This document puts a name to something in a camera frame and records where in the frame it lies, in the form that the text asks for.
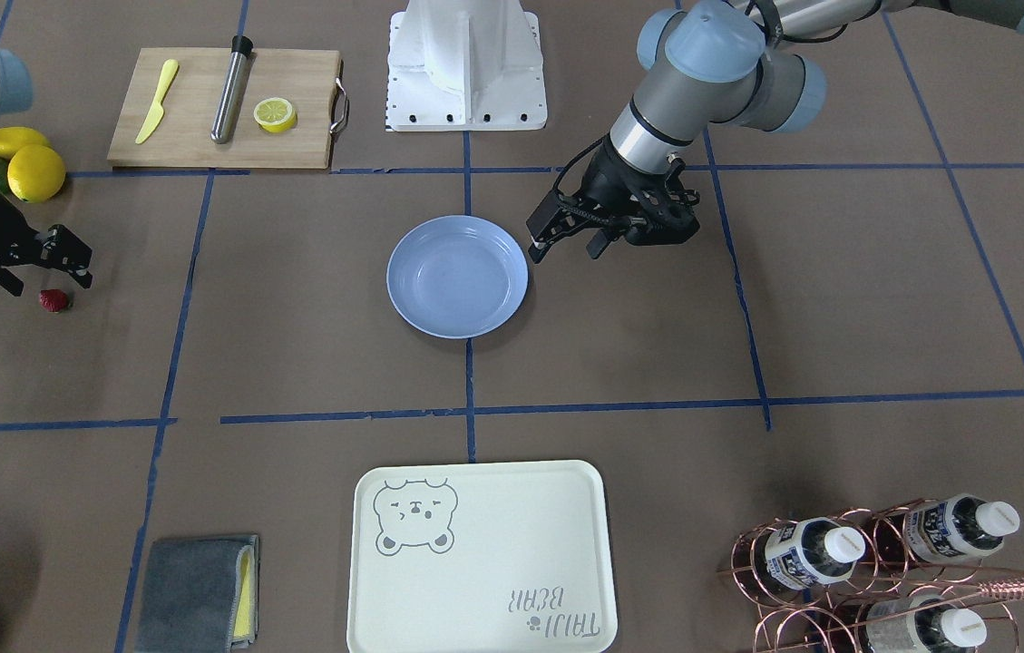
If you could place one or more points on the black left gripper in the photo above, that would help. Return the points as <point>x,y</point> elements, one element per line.
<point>609,178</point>

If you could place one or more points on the blue plate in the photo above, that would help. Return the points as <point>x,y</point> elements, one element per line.
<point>457,277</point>

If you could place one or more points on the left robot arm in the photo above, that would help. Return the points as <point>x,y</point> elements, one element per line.
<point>717,62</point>

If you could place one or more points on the red strawberry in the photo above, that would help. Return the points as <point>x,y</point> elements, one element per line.
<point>55,300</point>

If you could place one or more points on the yellow lemon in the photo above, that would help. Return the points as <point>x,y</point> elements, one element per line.
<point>36,173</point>
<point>14,138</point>

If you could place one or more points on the yellow plastic knife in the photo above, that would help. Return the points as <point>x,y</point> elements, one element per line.
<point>156,110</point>

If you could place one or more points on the lemon half slice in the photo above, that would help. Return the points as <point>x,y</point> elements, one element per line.
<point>275,115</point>

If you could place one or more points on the steel knife sharpener rod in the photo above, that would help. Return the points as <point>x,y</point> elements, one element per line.
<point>227,113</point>

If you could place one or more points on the cream bear tray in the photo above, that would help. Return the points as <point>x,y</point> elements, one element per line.
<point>481,557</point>

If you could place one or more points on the grey folded cloth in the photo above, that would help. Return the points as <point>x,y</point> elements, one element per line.
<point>200,594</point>

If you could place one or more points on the tea bottle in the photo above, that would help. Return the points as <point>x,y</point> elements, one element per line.
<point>961,528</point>
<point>805,555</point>
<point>921,623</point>

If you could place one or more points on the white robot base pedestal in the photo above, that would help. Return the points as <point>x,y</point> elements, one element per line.
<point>465,65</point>

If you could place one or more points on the copper wire bottle rack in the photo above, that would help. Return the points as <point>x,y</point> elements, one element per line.
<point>833,618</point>

